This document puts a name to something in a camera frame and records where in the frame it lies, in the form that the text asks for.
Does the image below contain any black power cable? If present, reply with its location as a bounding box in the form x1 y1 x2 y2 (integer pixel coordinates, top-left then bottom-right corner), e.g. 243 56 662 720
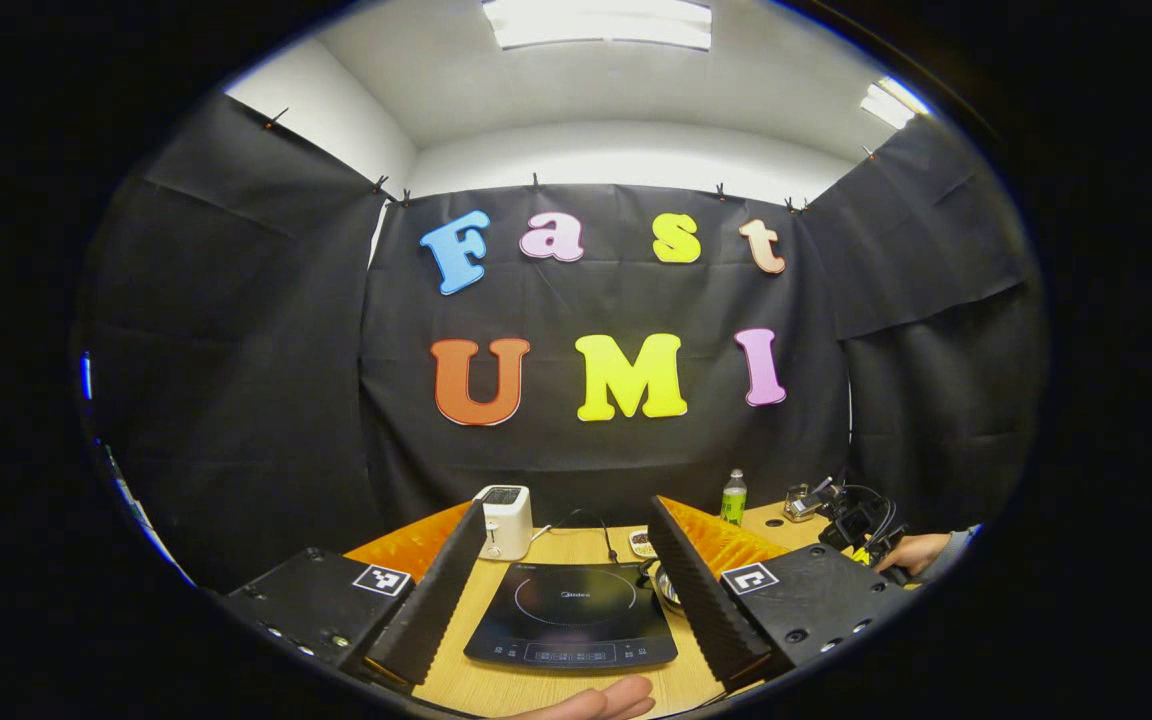
546 508 622 566

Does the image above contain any steel pot with black handle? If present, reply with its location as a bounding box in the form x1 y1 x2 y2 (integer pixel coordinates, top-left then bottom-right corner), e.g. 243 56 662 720
639 558 687 616

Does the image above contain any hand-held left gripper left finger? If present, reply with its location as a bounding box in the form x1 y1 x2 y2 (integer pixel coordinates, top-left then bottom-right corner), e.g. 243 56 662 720
221 498 487 691

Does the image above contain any black induction cooktop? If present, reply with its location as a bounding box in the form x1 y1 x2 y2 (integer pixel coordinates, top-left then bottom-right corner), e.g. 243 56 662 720
463 560 679 671

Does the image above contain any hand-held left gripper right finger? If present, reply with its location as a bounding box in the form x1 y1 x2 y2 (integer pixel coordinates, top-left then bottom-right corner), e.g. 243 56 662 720
646 495 922 691

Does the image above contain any large ceiling light panel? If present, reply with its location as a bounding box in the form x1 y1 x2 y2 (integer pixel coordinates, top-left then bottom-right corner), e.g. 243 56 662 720
484 0 713 51

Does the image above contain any green label drink bottle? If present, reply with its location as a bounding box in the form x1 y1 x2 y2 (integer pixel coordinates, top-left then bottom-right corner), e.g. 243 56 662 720
719 468 748 527

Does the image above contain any white toaster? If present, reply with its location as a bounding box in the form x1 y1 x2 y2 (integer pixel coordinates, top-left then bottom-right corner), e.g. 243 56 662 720
474 485 535 562

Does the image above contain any small ceiling light panel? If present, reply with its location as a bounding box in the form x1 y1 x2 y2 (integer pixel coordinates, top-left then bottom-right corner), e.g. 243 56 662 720
861 78 929 129

